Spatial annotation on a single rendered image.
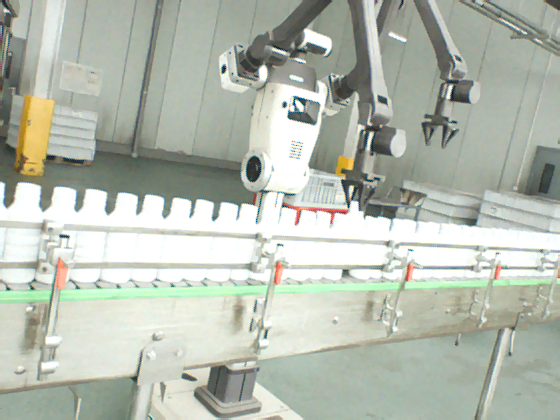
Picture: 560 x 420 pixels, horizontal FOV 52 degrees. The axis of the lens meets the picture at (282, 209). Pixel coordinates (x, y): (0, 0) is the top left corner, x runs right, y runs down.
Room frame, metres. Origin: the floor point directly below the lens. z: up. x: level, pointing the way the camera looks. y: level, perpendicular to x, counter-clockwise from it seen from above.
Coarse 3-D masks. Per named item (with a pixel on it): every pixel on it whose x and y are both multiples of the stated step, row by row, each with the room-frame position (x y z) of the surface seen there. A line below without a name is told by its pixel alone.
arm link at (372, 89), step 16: (352, 0) 1.59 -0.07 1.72; (368, 0) 1.57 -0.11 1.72; (352, 16) 1.58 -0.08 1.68; (368, 16) 1.55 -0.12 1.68; (368, 32) 1.53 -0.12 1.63; (368, 48) 1.51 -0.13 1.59; (368, 64) 1.50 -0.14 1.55; (368, 80) 1.48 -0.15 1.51; (368, 96) 1.47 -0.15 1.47; (384, 96) 1.48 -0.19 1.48; (384, 112) 1.46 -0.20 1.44
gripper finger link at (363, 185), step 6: (348, 174) 1.47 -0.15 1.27; (354, 174) 1.45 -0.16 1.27; (360, 174) 1.44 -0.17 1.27; (354, 180) 1.45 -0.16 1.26; (360, 180) 1.43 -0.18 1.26; (360, 186) 1.43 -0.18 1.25; (366, 186) 1.43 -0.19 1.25; (372, 186) 1.44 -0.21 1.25; (378, 186) 1.46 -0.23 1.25; (360, 192) 1.43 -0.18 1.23; (372, 192) 1.46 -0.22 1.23; (360, 198) 1.44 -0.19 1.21; (366, 198) 1.46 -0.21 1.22; (360, 204) 1.45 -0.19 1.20; (366, 204) 1.46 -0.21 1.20; (360, 210) 1.45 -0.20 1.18
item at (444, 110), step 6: (438, 102) 1.88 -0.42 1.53; (444, 102) 1.86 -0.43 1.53; (450, 102) 1.86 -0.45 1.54; (438, 108) 1.87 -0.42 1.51; (444, 108) 1.86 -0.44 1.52; (450, 108) 1.86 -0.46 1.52; (426, 114) 1.90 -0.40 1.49; (438, 114) 1.87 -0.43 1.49; (444, 114) 1.86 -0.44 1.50; (450, 114) 1.87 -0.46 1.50; (450, 120) 1.83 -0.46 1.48; (456, 120) 1.86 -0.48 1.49
